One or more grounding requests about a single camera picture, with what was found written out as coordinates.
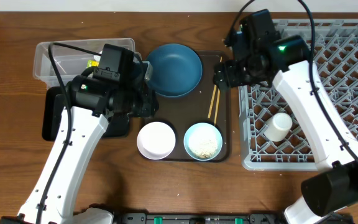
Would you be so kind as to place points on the grey dishwasher rack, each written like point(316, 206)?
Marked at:
point(336, 57)

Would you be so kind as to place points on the white plastic cup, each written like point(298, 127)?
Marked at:
point(278, 127)

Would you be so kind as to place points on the wooden chopstick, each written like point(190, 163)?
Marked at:
point(213, 100)
point(217, 107)

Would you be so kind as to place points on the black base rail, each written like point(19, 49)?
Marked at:
point(177, 218)

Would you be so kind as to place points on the pink white bowl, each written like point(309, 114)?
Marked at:
point(156, 140)

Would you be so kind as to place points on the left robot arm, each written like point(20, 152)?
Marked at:
point(117, 85)

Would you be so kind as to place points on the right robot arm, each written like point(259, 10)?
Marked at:
point(261, 54)

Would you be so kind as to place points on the left wooden chopstick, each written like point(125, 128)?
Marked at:
point(213, 100)

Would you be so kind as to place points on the yellow green snack wrapper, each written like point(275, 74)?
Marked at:
point(92, 63)

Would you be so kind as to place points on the brown serving tray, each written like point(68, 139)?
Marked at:
point(181, 113)

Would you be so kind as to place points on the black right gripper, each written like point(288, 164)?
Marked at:
point(224, 73)

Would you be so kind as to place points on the blue plate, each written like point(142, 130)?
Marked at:
point(177, 70)

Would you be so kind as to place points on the right wooden chopstick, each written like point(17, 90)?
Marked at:
point(217, 107)

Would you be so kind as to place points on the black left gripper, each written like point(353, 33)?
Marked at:
point(150, 104)

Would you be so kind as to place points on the black plastic tray bin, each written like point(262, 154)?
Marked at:
point(119, 126)

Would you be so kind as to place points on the light blue bowl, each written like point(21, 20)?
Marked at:
point(196, 126)

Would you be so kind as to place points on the spilled rice food waste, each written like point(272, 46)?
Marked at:
point(203, 143)

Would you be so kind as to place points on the clear plastic bin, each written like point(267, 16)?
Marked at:
point(69, 62)

